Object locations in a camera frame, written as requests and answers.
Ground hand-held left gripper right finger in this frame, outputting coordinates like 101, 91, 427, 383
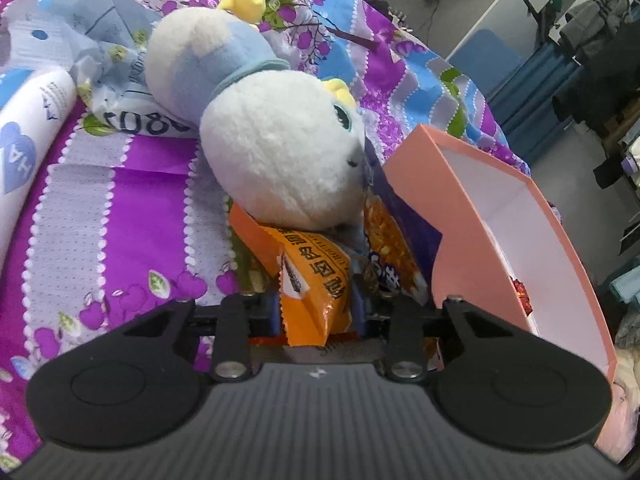
351, 285, 526, 382

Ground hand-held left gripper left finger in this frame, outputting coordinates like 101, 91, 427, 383
122, 291, 282, 382

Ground orange snack packet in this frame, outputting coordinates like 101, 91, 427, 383
229, 202, 358, 348

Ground red foil snack packet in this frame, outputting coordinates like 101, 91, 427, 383
510, 277, 533, 316

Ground pink cardboard box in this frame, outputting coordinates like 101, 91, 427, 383
382, 124, 617, 386

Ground purple snack bag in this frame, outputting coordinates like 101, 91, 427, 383
357, 137, 446, 311

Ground white and blue plush toy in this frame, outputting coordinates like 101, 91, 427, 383
144, 0, 368, 233

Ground purple floral bedsheet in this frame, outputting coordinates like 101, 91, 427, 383
0, 0, 531, 461

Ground teal folded cloth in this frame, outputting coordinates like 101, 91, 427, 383
595, 260, 640, 311

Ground blue chair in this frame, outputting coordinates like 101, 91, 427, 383
449, 29, 526, 97

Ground dark blue curtain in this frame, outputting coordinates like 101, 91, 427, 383
490, 40, 587, 161

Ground white spray bottle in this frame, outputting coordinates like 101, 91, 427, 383
0, 69, 78, 266

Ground hanging black clothes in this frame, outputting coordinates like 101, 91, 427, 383
550, 20, 640, 191

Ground white cabinet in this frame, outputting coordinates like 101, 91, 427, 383
446, 0, 543, 61

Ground light blue plastic bag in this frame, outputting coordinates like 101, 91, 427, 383
0, 0, 201, 138

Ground hanging grey jacket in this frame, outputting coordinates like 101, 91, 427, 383
557, 0, 632, 66

